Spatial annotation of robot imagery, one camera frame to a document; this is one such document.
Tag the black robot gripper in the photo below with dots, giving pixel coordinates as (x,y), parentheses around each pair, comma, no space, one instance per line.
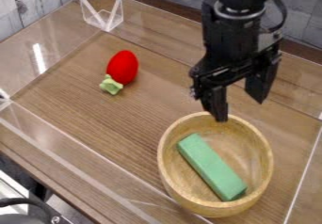
(241,52)

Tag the green rectangular block stick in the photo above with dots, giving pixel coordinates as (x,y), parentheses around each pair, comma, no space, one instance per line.
(212,167)

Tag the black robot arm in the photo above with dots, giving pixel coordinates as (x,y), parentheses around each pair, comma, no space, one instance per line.
(241,52)

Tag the wooden brown bowl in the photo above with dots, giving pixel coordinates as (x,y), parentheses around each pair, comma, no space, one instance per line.
(244,148)

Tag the red toy strawberry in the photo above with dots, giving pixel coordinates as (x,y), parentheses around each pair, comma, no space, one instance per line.
(121,72)

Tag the black clamp under table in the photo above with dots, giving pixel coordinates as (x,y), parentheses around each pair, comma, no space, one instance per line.
(26,210)

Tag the clear acrylic tray enclosure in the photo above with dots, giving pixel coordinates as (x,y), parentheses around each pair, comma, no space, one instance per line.
(89,143)

